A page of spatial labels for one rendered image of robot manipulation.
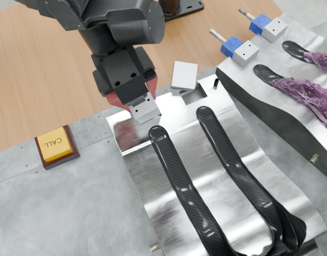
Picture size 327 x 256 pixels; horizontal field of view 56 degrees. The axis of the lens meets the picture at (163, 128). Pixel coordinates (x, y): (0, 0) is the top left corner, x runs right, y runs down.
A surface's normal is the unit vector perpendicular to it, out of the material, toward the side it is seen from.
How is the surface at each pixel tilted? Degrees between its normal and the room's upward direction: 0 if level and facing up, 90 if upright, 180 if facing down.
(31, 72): 0
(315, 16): 0
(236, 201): 28
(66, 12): 90
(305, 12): 0
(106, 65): 22
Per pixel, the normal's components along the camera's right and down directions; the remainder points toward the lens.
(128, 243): 0.00, -0.42
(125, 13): -0.24, 0.89
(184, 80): 0.07, 0.01
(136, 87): 0.36, 0.66
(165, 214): -0.17, -0.71
